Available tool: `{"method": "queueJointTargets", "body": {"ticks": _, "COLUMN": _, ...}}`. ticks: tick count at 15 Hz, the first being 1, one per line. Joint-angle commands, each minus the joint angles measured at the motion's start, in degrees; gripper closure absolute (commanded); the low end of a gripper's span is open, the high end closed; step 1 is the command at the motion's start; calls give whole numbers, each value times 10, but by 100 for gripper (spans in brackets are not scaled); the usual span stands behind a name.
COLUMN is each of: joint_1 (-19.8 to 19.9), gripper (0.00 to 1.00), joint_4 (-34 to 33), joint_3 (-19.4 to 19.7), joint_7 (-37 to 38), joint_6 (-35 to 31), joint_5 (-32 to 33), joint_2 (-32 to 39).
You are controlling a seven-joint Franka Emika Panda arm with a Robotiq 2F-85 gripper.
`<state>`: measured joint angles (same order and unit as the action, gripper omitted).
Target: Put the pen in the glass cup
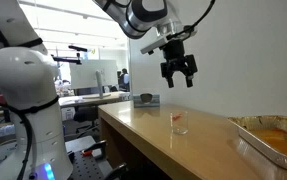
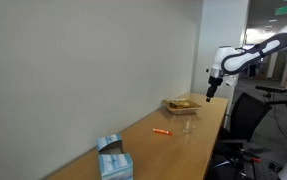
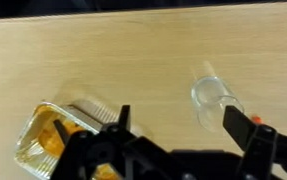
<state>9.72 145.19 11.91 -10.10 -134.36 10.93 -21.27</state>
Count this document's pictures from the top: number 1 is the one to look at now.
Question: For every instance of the black clamp with orange tip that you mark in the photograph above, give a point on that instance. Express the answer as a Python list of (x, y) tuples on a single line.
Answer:
[(96, 147)]

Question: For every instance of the white storage box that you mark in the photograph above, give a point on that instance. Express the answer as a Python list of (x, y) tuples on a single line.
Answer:
[(68, 113)]

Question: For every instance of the seated person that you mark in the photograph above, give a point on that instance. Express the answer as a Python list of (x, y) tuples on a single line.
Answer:
[(125, 79)]

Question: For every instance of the black bowl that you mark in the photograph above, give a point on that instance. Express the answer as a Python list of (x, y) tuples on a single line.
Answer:
[(146, 97)]

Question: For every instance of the small grey box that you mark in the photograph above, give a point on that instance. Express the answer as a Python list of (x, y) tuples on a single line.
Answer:
[(154, 101)]

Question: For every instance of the aluminium foil tray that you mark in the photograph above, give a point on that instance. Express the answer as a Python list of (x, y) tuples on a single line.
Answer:
[(249, 123)]

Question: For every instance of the white computer monitor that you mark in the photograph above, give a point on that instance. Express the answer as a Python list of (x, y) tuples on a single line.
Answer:
[(83, 75)]

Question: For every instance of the light wooden office desk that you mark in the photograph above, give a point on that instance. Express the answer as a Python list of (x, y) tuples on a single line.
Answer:
[(93, 99)]

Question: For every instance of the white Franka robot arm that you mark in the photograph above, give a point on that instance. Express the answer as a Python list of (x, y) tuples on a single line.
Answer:
[(23, 76)]

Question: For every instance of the black camera on mount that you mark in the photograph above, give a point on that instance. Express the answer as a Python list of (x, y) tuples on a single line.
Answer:
[(77, 48)]

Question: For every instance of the orange pen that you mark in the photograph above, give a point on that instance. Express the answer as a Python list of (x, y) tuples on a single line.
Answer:
[(177, 116)]

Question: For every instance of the clear glass cup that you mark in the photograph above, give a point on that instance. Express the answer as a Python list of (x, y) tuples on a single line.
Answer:
[(179, 128)]

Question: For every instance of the white monitor stand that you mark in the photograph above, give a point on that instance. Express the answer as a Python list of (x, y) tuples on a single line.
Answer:
[(99, 85)]

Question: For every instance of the black office chair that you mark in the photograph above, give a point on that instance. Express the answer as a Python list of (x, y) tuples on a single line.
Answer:
[(86, 115)]

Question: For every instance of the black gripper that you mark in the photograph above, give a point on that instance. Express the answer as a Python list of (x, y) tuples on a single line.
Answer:
[(178, 61)]

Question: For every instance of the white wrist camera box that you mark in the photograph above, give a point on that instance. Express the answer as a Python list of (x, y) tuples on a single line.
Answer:
[(153, 45)]

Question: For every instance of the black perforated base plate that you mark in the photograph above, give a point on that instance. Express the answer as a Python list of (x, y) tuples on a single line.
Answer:
[(84, 166)]

